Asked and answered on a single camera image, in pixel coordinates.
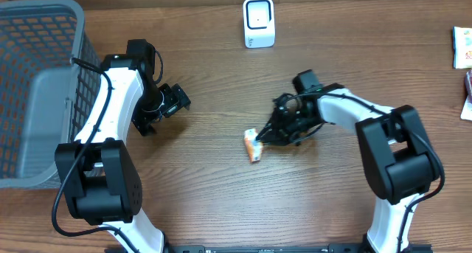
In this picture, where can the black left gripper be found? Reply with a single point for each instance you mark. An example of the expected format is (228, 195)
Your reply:
(176, 99)

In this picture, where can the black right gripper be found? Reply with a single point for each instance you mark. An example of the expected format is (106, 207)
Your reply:
(279, 130)

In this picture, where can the small orange snack packet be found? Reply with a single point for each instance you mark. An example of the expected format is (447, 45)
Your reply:
(254, 148)

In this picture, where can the white tube with gold cap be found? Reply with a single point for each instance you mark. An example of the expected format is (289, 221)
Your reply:
(466, 113)

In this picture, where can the red purple Carefree pad pack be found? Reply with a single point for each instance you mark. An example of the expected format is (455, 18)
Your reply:
(468, 84)

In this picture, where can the yellow snack bag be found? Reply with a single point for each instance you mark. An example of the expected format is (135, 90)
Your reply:
(462, 47)

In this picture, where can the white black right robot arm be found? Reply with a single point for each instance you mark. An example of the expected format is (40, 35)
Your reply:
(400, 165)

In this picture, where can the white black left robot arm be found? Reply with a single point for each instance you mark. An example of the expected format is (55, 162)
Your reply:
(101, 190)

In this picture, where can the grey plastic mesh basket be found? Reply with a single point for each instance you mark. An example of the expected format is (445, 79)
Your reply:
(45, 101)

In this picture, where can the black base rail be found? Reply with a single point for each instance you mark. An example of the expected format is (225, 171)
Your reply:
(332, 248)

